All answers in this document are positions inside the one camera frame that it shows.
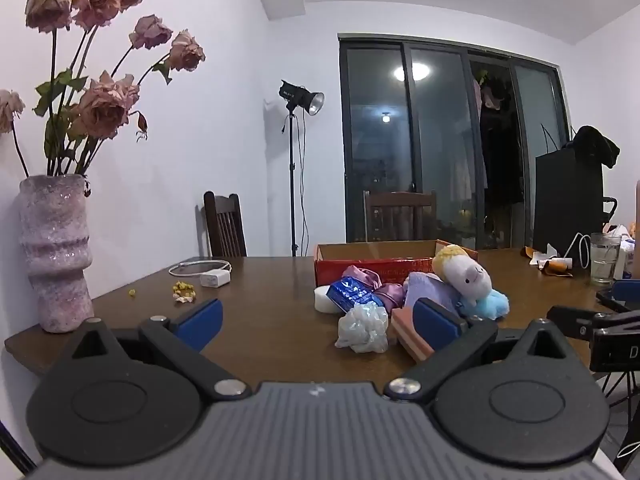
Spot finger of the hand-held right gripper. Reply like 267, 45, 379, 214
612, 280, 640, 311
546, 305, 640, 340

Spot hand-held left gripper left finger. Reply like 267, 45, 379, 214
60, 299, 251, 402

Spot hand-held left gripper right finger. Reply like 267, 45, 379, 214
385, 298, 581, 402

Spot lavender knit cloth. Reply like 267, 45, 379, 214
402, 282, 463, 318

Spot white and yellow plush toy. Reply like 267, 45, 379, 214
431, 244, 493, 301

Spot light blue fluffy sponge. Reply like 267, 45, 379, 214
460, 287, 511, 321

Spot white mesh bath pouf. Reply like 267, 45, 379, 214
335, 302, 390, 354

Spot red cardboard box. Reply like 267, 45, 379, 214
313, 239, 479, 288

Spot blue tissue packet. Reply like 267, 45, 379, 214
326, 276, 385, 313

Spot white foam cylinder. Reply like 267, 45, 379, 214
313, 286, 346, 315

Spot clear drinking glass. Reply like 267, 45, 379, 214
590, 232, 623, 286

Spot white crumpled bag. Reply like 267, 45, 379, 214
614, 224, 640, 281

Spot crumpled white paper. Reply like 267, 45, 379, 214
530, 243, 560, 267

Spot dark wooden chair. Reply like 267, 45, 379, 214
203, 191, 248, 259
363, 190, 439, 242

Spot black jacket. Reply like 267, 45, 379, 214
570, 125, 621, 170

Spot pink speckled ceramic vase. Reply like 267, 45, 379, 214
19, 174, 96, 335

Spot sliding glass door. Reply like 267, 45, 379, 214
338, 34, 573, 251

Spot hanging clothes behind glass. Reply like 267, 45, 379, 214
471, 67, 525, 206

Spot dried pink roses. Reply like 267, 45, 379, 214
0, 0, 206, 178

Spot studio light on stand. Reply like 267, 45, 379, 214
278, 79, 326, 258

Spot white charger cable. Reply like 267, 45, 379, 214
169, 259, 232, 278

